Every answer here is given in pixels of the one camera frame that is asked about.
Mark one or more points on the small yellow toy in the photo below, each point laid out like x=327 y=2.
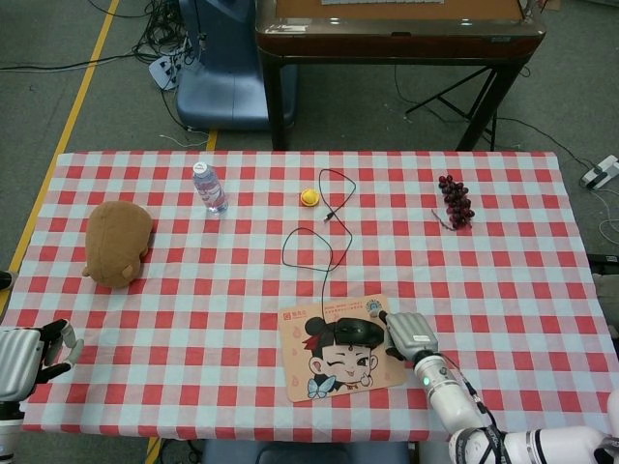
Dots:
x=310 y=198

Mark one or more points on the red white checkered tablecloth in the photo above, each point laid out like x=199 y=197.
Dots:
x=193 y=290

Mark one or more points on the cartoon girl mouse pad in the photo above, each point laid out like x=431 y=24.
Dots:
x=329 y=372

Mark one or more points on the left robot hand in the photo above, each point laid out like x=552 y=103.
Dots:
x=17 y=362

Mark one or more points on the brown plush capybara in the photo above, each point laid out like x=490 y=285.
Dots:
x=116 y=241

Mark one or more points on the grey floor power strip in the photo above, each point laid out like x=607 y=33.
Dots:
x=162 y=72

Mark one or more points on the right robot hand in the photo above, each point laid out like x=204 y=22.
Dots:
x=413 y=336

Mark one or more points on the black computer mouse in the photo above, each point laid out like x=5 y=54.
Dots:
x=358 y=331

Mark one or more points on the dark blue robot torso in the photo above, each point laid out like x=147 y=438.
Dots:
x=309 y=454

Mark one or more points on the white floor power strip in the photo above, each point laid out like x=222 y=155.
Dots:
x=597 y=174

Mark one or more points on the black device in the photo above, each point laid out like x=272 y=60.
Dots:
x=604 y=259

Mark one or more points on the dark wooden mahjong table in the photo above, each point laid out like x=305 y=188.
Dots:
x=387 y=38

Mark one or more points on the black white shoe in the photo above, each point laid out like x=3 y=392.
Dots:
x=7 y=280

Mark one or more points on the clear plastic water bottle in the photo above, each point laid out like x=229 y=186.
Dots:
x=210 y=193

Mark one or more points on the dark purple grape bunch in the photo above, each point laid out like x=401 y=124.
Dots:
x=457 y=203

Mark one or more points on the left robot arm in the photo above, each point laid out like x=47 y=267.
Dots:
x=9 y=435

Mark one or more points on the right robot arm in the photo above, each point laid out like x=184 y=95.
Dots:
x=445 y=386

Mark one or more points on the blue machine base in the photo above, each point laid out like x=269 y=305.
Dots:
x=227 y=87

